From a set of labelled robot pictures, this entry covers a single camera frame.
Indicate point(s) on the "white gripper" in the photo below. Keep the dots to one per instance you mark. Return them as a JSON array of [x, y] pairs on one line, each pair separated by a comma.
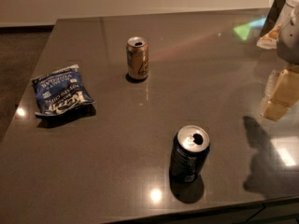
[[289, 44]]

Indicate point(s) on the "dark box in corner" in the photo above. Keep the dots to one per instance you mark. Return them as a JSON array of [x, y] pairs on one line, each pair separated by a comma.
[[272, 17]]

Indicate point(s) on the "orange soda can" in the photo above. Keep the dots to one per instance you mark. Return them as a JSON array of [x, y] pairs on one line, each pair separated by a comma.
[[137, 51]]

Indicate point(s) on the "blue chip bag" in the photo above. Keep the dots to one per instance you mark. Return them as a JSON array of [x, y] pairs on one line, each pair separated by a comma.
[[60, 91]]

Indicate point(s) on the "dark blue pepsi can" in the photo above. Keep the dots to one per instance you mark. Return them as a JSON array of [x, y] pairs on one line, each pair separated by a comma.
[[189, 152]]

